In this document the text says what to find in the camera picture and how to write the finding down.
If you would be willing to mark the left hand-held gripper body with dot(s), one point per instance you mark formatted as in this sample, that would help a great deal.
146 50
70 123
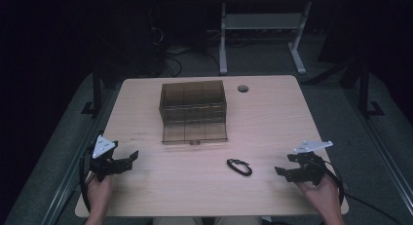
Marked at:
103 163

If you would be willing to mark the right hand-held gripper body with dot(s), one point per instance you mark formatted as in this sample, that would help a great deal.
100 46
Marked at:
309 166

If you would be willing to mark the transparent brown plastic box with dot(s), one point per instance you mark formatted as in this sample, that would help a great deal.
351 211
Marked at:
193 111

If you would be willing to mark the person's right hand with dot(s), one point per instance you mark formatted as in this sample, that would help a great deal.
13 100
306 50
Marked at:
319 195

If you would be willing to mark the person's left hand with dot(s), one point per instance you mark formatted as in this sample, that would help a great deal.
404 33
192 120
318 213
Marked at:
99 194

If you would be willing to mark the black metal stand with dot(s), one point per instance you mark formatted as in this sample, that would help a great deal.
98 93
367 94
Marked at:
364 88
96 88

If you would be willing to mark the grey round table grommet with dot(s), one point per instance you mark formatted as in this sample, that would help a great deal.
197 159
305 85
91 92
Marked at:
243 88

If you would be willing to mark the metal floor rail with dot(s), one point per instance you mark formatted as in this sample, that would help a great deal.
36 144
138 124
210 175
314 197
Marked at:
69 173
380 147

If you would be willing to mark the white metal table frame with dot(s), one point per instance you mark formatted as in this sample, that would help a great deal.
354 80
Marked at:
259 21

